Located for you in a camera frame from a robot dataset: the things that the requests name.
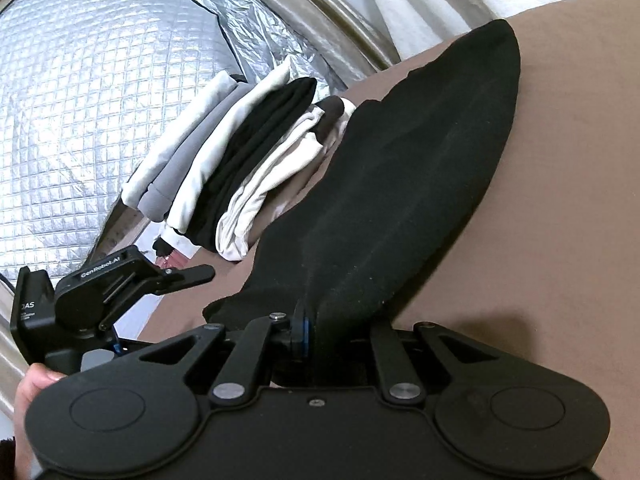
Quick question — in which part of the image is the grey folded garment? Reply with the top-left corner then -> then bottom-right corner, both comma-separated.
137,82 -> 251,224

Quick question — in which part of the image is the person's left hand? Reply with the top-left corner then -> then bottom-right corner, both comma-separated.
14,364 -> 68,480

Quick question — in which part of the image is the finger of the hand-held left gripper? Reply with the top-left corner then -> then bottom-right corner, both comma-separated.
161,264 -> 217,295

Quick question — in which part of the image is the cream folded garment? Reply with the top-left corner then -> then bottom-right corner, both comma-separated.
217,127 -> 328,262

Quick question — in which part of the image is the silver quilted foil cover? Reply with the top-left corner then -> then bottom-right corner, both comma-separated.
0,0 -> 353,283

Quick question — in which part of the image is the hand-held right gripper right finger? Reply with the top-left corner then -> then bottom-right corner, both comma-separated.
367,321 -> 506,403

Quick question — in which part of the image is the black folded garment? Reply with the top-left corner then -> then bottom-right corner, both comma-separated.
187,77 -> 319,257

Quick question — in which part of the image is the white garment with dark trim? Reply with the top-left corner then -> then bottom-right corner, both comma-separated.
295,95 -> 359,161

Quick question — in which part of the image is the metal bed rail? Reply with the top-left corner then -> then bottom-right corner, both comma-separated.
210,0 -> 401,68

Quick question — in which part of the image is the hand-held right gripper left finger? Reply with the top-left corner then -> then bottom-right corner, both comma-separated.
136,302 -> 316,407

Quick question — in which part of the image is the black garment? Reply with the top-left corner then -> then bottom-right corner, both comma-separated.
187,77 -> 319,257
202,19 -> 523,391

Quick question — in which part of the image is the white folded garment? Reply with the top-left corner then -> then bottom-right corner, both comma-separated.
121,71 -> 241,208
165,66 -> 293,234

